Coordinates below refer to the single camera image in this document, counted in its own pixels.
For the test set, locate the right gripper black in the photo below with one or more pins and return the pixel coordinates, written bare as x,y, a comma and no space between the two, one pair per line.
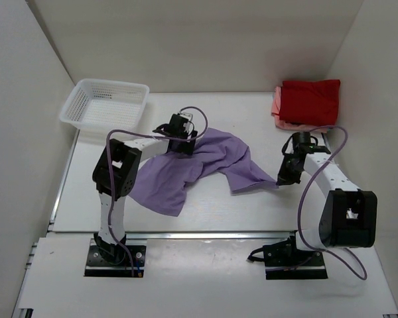
288,169

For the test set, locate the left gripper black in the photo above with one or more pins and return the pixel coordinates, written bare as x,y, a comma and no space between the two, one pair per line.
181,146

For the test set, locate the purple t shirt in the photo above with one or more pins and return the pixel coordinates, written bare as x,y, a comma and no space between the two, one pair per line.
162,182

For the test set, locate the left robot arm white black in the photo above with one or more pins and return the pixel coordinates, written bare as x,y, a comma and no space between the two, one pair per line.
116,172

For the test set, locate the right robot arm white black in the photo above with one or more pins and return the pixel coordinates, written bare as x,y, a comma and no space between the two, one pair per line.
347,220

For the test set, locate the red folded t shirt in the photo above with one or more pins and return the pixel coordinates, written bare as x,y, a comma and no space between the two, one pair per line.
314,103

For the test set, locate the pink folded t shirt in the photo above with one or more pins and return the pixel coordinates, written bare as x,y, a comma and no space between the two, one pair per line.
283,125

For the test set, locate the white plastic basket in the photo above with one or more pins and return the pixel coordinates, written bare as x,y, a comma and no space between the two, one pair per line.
99,106

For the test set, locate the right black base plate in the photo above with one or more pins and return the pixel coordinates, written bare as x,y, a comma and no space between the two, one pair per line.
283,261

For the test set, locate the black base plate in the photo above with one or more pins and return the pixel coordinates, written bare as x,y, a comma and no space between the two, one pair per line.
98,266
283,261

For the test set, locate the aluminium rail frame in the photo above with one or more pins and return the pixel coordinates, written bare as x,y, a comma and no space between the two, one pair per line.
196,263

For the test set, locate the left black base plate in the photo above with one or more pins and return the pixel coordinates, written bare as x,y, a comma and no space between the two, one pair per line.
98,266

